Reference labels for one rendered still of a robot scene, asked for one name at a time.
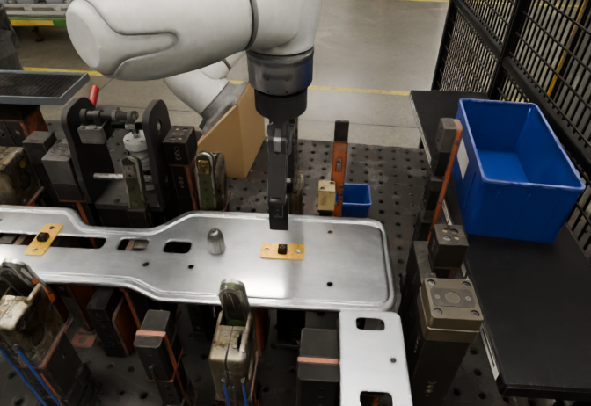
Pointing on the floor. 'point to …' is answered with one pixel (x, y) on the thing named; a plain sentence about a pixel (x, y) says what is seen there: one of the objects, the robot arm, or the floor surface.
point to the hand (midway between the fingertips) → (282, 195)
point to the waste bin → (8, 44)
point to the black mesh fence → (581, 153)
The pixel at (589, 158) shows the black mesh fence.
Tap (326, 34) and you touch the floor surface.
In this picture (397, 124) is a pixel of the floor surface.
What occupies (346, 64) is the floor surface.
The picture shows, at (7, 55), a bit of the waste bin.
